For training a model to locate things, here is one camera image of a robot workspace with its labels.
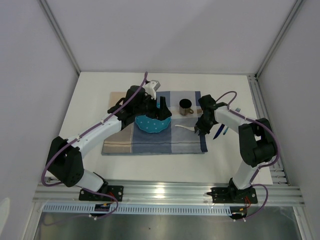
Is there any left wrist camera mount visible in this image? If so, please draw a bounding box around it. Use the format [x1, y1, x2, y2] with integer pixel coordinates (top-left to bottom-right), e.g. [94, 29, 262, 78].
[144, 80, 161, 100]

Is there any purple knife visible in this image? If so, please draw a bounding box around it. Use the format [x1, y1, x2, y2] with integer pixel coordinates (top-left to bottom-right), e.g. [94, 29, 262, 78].
[213, 124, 225, 140]

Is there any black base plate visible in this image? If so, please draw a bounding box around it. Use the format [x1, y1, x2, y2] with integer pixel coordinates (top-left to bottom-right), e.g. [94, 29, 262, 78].
[206, 187, 258, 204]
[78, 185, 124, 202]

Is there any brown mug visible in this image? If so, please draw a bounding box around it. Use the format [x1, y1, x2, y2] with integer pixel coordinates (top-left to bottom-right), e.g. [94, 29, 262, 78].
[179, 98, 194, 116]

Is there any white slotted cable duct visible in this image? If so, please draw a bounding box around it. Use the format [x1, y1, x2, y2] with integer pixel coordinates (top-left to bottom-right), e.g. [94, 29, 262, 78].
[42, 203, 232, 216]

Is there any teal dotted plate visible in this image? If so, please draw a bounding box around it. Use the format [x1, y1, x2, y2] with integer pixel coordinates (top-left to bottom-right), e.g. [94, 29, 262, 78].
[135, 115, 171, 134]

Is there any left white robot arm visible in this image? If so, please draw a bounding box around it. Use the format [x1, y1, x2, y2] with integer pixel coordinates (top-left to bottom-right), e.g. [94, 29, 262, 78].
[44, 80, 172, 201]

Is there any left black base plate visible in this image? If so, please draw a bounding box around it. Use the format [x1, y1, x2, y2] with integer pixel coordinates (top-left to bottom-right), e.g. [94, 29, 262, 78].
[78, 185, 124, 202]

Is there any left aluminium frame post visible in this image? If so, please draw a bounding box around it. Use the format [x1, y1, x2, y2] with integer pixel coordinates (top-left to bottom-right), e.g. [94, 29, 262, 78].
[37, 0, 81, 76]

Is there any aluminium mounting rail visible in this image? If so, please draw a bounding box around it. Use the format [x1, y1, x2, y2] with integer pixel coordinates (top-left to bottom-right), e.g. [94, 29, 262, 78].
[32, 180, 305, 207]

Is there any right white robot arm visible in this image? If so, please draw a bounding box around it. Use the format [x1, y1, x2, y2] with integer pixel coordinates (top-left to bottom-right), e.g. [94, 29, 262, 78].
[194, 94, 280, 203]

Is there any aluminium frame post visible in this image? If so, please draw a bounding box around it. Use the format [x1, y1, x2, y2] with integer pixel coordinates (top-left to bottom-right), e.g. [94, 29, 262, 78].
[37, 0, 81, 76]
[255, 0, 306, 80]

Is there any white ceramic spoon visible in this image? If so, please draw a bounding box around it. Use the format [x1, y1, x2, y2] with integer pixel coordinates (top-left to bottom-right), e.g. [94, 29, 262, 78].
[175, 124, 196, 132]

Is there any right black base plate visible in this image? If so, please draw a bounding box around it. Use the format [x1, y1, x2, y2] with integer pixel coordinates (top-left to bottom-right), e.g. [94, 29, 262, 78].
[206, 187, 258, 204]

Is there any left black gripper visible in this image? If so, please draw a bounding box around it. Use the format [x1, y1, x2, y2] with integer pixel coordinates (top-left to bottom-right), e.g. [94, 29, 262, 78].
[133, 92, 171, 121]

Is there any right aluminium frame post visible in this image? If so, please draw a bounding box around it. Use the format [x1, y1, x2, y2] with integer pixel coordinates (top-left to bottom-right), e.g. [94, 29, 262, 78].
[255, 0, 306, 80]

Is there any purple teal fork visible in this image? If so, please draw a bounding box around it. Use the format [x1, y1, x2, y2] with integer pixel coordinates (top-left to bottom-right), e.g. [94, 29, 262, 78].
[222, 107, 241, 135]

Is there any blue beige checked cloth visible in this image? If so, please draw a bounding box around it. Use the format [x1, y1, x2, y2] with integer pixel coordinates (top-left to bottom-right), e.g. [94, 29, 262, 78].
[101, 91, 208, 156]

